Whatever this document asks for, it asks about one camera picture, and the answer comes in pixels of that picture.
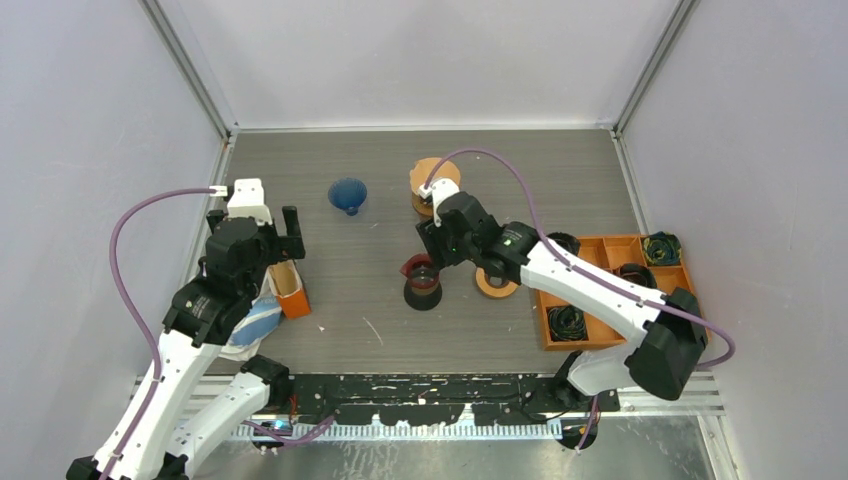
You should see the blue ribbed dripper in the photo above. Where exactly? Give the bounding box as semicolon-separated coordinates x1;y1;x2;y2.
327;177;368;216

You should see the dark rolled coil back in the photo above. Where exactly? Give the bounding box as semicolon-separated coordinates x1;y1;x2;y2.
547;232;581;256

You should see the dark rolled coil front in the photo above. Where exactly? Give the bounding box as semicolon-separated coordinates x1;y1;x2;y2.
547;305;588;342

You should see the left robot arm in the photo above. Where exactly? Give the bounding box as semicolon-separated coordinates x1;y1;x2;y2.
66;206;305;479

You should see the red black carafe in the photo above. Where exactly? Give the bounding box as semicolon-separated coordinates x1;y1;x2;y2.
400;253;443;311

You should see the brown paper coffee filter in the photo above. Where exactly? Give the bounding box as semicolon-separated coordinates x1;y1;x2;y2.
409;157;461;195

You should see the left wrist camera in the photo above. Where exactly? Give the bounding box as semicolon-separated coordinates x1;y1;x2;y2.
210;178;274;226

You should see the dark rolled coil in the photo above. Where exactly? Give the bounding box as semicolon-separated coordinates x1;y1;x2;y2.
547;305;588;342
614;263;658;289
547;232;581;256

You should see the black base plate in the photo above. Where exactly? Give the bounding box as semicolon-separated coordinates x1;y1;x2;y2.
259;373;592;427

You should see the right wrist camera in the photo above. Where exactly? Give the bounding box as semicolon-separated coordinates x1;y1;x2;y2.
414;177;460;214

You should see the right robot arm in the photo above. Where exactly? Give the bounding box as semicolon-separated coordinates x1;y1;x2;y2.
416;191;708;411

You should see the white blue plastic bag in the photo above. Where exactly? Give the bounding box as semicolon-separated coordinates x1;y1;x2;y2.
218;274;282;361

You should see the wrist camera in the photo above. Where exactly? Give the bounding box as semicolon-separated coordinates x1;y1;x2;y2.
210;178;274;226
414;177;460;214

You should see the orange coffee filter box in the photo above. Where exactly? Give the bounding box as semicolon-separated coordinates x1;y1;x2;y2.
268;260;312;320

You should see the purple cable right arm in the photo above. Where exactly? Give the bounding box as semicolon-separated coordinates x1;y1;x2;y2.
421;148;737;454

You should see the blue yellow rolled coil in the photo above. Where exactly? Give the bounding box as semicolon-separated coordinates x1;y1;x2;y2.
641;231;682;267

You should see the dark rolled coil middle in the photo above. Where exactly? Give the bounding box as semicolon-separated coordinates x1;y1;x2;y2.
614;263;658;289

